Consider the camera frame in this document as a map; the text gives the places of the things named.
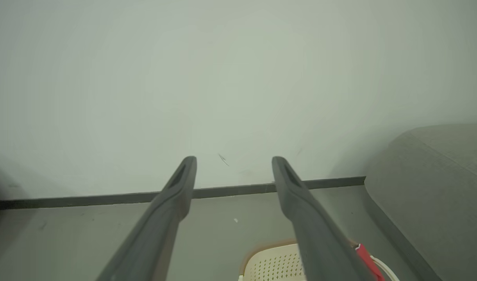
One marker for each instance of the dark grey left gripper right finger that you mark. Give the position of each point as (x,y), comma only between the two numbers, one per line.
(316,234)

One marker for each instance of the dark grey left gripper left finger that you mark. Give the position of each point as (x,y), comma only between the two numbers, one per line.
(160,226)

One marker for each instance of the red and white garment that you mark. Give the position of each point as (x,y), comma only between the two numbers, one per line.
(367,259)

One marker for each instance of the grey fabric sofa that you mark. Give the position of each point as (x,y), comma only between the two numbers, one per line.
(437,195)

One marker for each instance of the cream perforated laundry basket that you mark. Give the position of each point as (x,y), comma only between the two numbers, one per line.
(273,265)

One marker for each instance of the dark baseboard strip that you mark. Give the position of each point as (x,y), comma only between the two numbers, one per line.
(86,201)

